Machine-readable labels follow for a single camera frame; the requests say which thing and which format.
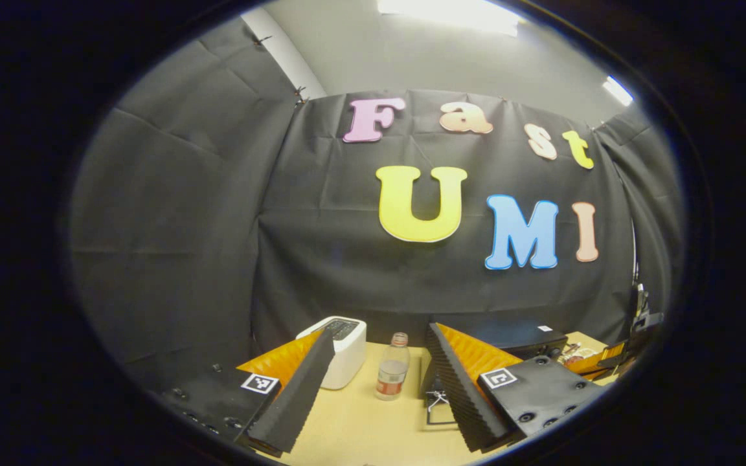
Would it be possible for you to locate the clear plastic water bottle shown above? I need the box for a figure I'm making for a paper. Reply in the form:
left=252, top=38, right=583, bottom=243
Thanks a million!
left=375, top=332, right=411, bottom=402

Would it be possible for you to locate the white toaster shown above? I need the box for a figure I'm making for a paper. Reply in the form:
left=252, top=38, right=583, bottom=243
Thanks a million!
left=295, top=316, right=368, bottom=391

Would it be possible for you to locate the small ceiling light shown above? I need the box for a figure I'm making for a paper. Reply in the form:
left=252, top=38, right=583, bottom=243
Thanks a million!
left=602, top=75, right=635, bottom=107

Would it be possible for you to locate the black backdrop cloth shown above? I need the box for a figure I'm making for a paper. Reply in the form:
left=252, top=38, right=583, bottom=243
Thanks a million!
left=69, top=16, right=684, bottom=389

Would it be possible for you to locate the black electric oven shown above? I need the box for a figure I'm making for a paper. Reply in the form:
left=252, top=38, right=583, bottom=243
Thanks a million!
left=420, top=316, right=570, bottom=429

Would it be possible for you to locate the large ceiling light panel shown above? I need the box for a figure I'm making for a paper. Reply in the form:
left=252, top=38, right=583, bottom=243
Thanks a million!
left=376, top=0, right=521, bottom=36

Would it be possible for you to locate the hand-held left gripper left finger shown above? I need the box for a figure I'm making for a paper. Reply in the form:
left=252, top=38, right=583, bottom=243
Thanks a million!
left=158, top=326, right=336, bottom=457

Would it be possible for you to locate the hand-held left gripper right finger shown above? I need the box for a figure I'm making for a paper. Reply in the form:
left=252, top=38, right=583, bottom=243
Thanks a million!
left=424, top=322, right=608, bottom=454

